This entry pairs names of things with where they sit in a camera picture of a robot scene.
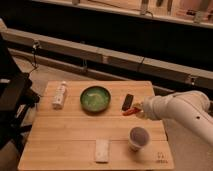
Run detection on green bowl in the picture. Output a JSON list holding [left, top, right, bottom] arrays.
[[80, 86, 111, 113]]

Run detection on black chair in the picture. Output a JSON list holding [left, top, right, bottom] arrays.
[[0, 34, 40, 153]]

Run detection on black rectangular block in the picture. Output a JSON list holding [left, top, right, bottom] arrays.
[[122, 94, 134, 111]]

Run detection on black hanging cable left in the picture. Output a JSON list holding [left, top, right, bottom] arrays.
[[30, 40, 41, 71]]

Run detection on white rectangular sponge block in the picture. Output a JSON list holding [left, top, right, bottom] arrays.
[[95, 139, 109, 163]]

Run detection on white plastic bottle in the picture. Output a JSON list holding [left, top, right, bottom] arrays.
[[52, 81, 67, 110]]

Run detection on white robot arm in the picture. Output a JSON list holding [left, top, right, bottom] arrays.
[[134, 91, 213, 147]]

